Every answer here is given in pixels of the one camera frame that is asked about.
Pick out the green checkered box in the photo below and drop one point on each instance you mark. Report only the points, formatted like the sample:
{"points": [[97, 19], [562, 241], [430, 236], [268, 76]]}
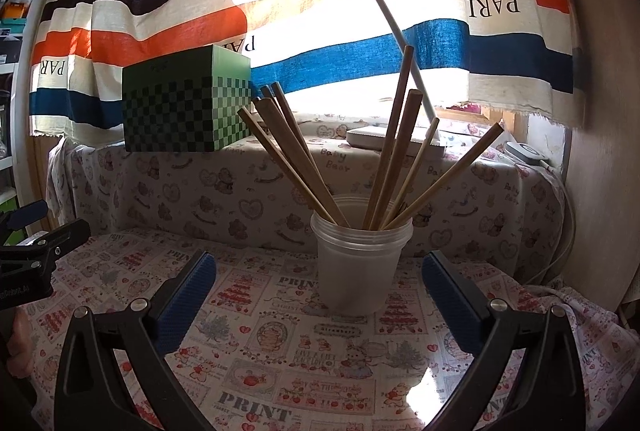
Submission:
{"points": [[175, 111]]}

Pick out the white frame pole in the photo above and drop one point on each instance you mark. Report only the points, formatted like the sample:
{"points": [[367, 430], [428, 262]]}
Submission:
{"points": [[21, 81]]}

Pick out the person's left hand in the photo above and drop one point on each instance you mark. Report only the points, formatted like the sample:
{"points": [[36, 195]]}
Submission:
{"points": [[22, 341]]}

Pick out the strawberry print tablecloth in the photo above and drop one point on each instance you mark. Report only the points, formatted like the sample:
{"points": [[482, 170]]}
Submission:
{"points": [[320, 361]]}

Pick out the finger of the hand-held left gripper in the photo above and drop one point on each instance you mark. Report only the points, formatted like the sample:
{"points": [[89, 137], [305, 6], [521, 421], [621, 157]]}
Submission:
{"points": [[65, 233], [30, 212]]}

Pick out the white charger device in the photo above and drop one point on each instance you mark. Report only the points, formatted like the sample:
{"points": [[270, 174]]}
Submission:
{"points": [[525, 151]]}

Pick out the white desk lamp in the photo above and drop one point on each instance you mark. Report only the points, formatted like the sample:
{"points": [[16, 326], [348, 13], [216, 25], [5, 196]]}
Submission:
{"points": [[365, 136]]}

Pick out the translucent plastic cup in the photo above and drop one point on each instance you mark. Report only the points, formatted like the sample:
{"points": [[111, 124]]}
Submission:
{"points": [[357, 271]]}

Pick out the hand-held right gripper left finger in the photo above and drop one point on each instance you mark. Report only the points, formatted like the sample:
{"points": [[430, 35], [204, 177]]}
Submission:
{"points": [[187, 306]]}

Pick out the striped printed curtain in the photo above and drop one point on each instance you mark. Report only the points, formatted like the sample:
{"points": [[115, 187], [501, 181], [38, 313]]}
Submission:
{"points": [[150, 36]]}

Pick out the wooden window frame post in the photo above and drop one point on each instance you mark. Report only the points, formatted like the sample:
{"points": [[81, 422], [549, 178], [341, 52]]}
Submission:
{"points": [[515, 121]]}

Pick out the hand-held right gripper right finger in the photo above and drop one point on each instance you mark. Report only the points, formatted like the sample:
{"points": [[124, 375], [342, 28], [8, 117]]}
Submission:
{"points": [[450, 306]]}

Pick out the pile of wooden chopsticks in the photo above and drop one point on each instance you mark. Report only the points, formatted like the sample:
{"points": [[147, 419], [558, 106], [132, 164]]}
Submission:
{"points": [[305, 161]]}

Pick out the storage shelf with boxes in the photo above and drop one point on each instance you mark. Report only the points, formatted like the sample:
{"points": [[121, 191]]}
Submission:
{"points": [[12, 36]]}

